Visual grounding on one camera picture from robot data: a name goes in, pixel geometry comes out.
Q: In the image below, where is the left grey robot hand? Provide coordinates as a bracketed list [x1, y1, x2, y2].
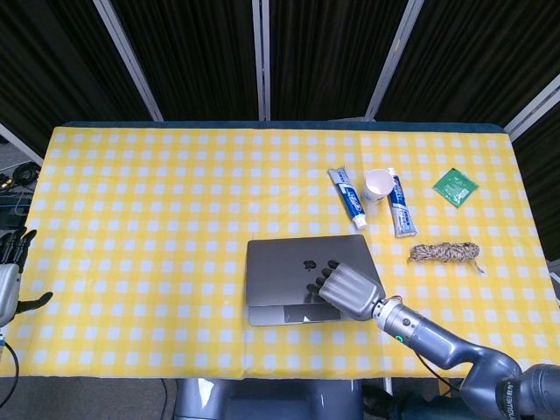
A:
[0, 226, 54, 328]

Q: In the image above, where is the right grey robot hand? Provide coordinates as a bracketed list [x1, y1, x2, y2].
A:
[306, 260, 387, 322]

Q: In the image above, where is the grey laptop computer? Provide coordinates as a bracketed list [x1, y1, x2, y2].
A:
[246, 234, 387, 327]

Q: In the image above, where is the blue white toothpaste tube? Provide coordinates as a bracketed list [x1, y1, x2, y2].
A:
[385, 167, 418, 239]
[327, 165, 368, 230]

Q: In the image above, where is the white paper cup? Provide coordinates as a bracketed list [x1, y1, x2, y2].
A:
[363, 169, 394, 205]

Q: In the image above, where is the green foil packet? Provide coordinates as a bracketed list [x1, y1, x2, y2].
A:
[432, 167, 480, 209]

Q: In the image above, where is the yellow white checkered tablecloth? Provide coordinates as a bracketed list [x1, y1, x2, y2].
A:
[0, 125, 560, 381]

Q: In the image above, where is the blue table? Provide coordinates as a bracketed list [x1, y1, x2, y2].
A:
[52, 119, 509, 136]

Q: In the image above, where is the black curtain panel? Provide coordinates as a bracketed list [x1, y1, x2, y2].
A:
[374, 0, 560, 128]
[108, 0, 263, 123]
[0, 0, 154, 145]
[267, 0, 412, 122]

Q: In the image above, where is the black cable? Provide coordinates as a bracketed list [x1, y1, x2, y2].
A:
[0, 339, 21, 420]

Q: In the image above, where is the brown white rope bundle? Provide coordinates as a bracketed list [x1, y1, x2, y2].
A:
[407, 241, 487, 276]

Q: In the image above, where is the cable bundle on floor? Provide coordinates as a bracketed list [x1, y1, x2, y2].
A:
[0, 159, 43, 228]

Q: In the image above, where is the white partition post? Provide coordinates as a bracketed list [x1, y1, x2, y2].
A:
[251, 0, 271, 122]
[92, 0, 165, 123]
[502, 72, 560, 142]
[364, 0, 422, 122]
[0, 122, 45, 168]

